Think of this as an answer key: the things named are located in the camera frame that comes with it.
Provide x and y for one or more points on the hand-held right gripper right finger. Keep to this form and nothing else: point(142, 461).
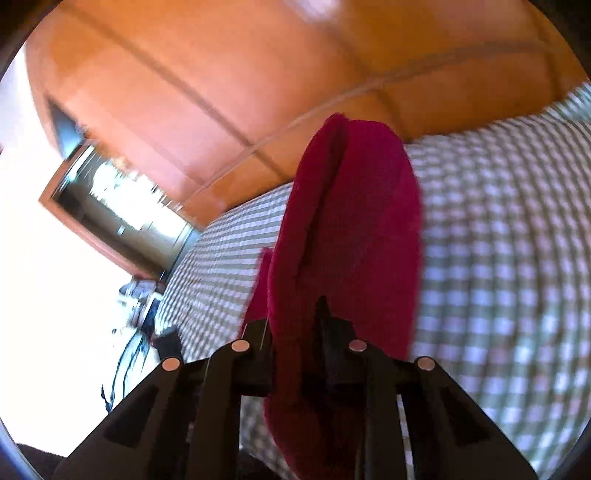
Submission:
point(339, 360)

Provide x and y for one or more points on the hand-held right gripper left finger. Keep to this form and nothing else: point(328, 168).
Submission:
point(256, 364)

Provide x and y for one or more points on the maroon shirt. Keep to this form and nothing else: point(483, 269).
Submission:
point(360, 221)

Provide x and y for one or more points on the black object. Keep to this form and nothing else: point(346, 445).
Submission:
point(168, 344)

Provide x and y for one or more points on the green checkered bed sheet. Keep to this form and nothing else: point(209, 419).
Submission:
point(485, 230)

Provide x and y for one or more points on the wooden headboard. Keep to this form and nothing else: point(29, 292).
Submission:
point(231, 92)

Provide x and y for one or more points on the wooden door frame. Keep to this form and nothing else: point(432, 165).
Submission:
point(115, 253)

